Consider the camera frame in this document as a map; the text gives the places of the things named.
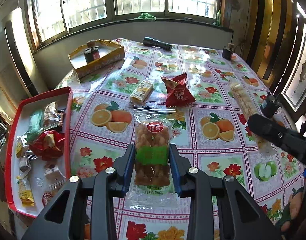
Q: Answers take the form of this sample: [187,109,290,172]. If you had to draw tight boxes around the yellow wafer packet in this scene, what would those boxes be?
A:
[129,80,153,105]

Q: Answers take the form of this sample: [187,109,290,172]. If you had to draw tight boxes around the clear rice cracker packet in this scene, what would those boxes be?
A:
[43,101,59,127]

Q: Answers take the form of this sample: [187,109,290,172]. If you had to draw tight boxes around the window with frame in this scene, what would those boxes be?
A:
[25,0,222,50]

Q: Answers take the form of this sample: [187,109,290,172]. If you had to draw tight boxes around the floral plastic tablecloth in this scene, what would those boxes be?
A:
[55,37,306,240]

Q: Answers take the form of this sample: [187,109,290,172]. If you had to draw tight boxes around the large red snack bag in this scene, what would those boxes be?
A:
[29,130,65,161]

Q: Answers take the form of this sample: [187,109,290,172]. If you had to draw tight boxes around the small yellow packet on table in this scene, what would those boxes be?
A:
[229,80,275,157]

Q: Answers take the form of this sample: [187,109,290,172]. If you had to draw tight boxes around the yellow snack packet in tray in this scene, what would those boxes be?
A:
[16,176,35,207]

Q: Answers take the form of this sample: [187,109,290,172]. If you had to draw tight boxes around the black snack packet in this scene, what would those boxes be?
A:
[55,108,66,132]

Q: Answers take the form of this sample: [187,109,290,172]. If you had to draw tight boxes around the green cloth on windowsill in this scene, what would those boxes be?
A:
[136,12,156,22]

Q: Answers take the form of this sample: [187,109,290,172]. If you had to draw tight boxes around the black flashlight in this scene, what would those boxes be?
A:
[143,36,173,51]

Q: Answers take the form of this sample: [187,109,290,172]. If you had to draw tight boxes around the person's right hand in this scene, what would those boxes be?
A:
[280,192,303,232]

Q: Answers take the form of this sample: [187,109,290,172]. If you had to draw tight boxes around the dark bottle in box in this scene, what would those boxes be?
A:
[84,40,100,64]

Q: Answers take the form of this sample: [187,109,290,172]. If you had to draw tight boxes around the red rectangular tray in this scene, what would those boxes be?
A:
[5,87,73,218]

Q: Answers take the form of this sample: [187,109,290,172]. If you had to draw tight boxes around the green wafer packet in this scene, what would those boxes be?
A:
[25,109,44,144]

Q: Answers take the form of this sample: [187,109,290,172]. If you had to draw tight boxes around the dark cup with straw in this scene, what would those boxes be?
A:
[260,92,282,119]

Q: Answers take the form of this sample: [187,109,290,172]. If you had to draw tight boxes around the yellow biscuit packet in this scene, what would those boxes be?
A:
[15,137,25,159]

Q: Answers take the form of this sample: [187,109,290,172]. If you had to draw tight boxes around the white nougat candy packet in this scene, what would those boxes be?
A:
[44,163,67,188]

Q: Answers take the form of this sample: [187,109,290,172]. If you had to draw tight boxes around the yellow cardboard box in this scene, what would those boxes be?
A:
[68,40,125,78]

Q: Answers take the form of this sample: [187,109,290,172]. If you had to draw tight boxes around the clear packet brown snacks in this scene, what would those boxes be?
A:
[126,106,176,210]

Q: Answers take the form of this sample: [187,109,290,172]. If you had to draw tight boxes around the red pyramid snack bag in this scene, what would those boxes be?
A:
[161,73,195,107]

